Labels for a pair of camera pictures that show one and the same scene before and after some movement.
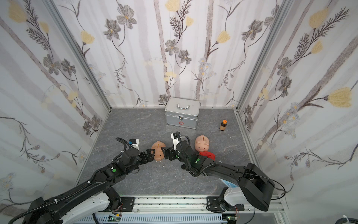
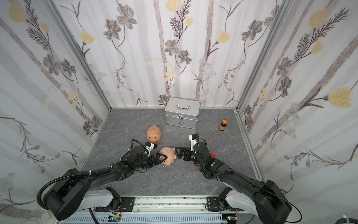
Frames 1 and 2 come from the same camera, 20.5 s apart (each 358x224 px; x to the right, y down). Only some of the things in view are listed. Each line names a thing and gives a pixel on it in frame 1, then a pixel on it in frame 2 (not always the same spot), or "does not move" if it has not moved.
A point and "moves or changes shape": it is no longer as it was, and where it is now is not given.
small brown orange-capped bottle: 223,126 does not move
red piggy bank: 208,154 does not move
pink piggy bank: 202,143 moves or changes shape
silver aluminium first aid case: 182,112 does not move
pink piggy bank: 159,153 → 153,134
